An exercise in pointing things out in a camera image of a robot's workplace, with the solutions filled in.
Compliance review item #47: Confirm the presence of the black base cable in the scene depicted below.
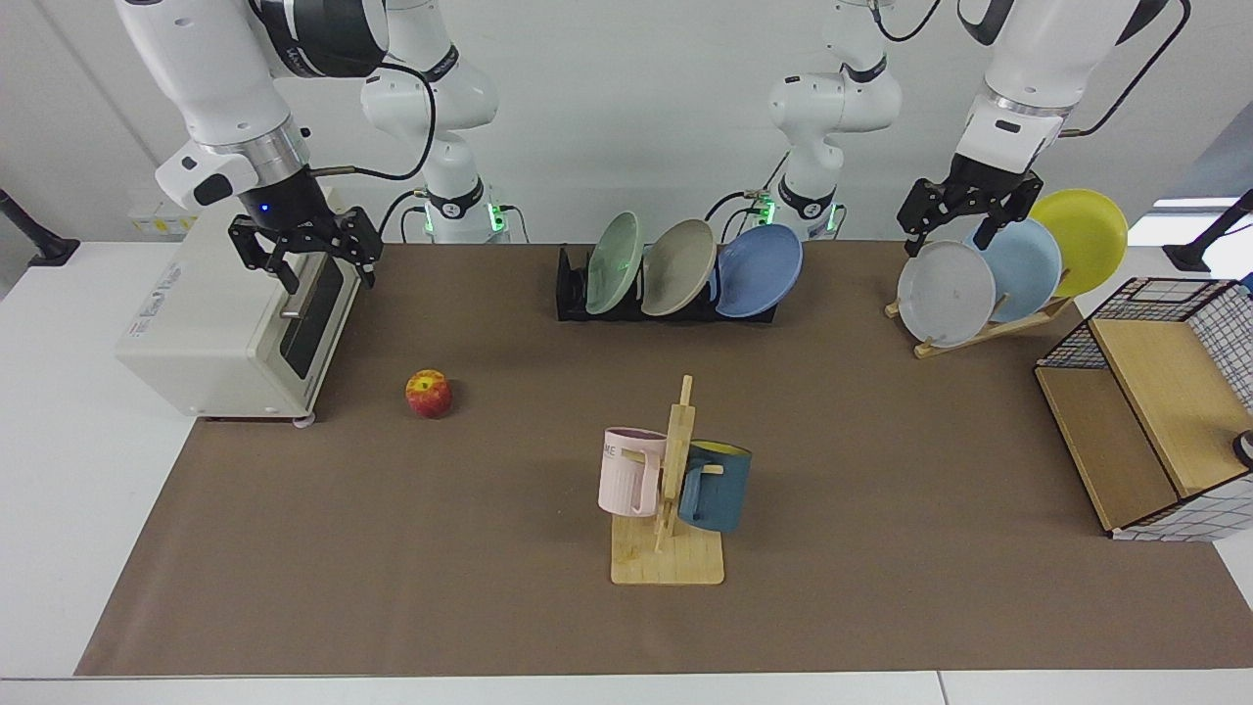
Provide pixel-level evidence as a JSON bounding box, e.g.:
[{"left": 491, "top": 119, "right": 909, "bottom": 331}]
[
  {"left": 705, "top": 152, "right": 790, "bottom": 246},
  {"left": 377, "top": 189, "right": 429, "bottom": 244}
]

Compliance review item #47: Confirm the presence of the pink mug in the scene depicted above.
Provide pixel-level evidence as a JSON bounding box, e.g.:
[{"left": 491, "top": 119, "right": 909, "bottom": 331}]
[{"left": 598, "top": 427, "right": 669, "bottom": 517}]

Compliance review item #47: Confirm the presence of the small white wall box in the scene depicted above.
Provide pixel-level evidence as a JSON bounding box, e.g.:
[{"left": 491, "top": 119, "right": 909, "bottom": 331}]
[{"left": 127, "top": 203, "right": 202, "bottom": 237}]

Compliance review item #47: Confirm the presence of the grey plate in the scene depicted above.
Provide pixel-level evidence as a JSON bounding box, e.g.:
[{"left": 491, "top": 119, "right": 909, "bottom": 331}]
[{"left": 897, "top": 241, "right": 997, "bottom": 349}]

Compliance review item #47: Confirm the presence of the light blue plate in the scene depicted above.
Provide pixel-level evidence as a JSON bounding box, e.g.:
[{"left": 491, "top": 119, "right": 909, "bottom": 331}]
[{"left": 964, "top": 217, "right": 1063, "bottom": 324}]

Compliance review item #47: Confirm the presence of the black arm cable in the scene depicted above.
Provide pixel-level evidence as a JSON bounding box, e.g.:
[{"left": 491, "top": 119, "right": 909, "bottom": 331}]
[
  {"left": 1060, "top": 0, "right": 1192, "bottom": 139},
  {"left": 308, "top": 59, "right": 439, "bottom": 183}
]

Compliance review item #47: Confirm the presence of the brown table cloth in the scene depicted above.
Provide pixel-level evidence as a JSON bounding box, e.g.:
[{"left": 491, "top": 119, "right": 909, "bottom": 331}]
[{"left": 75, "top": 240, "right": 1253, "bottom": 677}]

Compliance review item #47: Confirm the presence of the beige plate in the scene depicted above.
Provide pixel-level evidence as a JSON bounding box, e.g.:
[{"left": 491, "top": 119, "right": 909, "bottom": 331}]
[{"left": 641, "top": 218, "right": 718, "bottom": 317}]

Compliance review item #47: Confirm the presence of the wire basket with wooden floor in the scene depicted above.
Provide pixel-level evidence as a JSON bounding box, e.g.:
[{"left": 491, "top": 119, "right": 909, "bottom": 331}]
[{"left": 1035, "top": 277, "right": 1253, "bottom": 542}]

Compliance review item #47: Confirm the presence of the wooden cup stand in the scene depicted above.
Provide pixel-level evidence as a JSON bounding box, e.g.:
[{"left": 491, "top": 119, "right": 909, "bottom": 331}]
[{"left": 611, "top": 375, "right": 725, "bottom": 587}]

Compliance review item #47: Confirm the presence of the black stand foot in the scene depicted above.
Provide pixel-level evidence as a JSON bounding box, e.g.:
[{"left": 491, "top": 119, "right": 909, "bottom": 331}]
[
  {"left": 0, "top": 189, "right": 81, "bottom": 267},
  {"left": 1163, "top": 189, "right": 1253, "bottom": 273}
]

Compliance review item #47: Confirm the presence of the black dish rack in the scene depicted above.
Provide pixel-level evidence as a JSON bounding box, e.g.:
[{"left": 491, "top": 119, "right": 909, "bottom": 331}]
[{"left": 556, "top": 245, "right": 781, "bottom": 324}]

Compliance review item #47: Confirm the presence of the pale toaster oven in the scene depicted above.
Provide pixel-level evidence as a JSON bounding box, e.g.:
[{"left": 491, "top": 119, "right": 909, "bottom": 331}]
[{"left": 115, "top": 191, "right": 369, "bottom": 425}]

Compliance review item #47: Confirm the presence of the wooden plate rack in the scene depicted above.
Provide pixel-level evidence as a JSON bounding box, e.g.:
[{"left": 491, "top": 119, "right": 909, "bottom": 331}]
[{"left": 884, "top": 294, "right": 1074, "bottom": 360}]

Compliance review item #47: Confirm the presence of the dark blue mug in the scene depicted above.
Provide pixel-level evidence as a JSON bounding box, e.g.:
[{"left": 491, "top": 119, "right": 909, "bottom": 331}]
[{"left": 677, "top": 441, "right": 753, "bottom": 534}]

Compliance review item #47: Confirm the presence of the periwinkle blue plate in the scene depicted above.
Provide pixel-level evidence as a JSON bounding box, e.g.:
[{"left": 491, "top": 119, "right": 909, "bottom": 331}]
[{"left": 715, "top": 224, "right": 804, "bottom": 319}]

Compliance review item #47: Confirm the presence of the yellow plate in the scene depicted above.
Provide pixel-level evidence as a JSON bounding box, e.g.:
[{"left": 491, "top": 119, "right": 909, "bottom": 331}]
[{"left": 1028, "top": 189, "right": 1129, "bottom": 298}]

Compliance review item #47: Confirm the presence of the pale green plate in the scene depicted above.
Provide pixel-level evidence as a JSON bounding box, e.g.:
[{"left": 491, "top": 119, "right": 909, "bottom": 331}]
[{"left": 585, "top": 212, "right": 644, "bottom": 315}]

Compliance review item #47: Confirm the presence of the red yellow apple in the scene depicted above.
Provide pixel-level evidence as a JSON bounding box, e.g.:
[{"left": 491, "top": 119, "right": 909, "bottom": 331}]
[{"left": 405, "top": 369, "right": 453, "bottom": 419}]

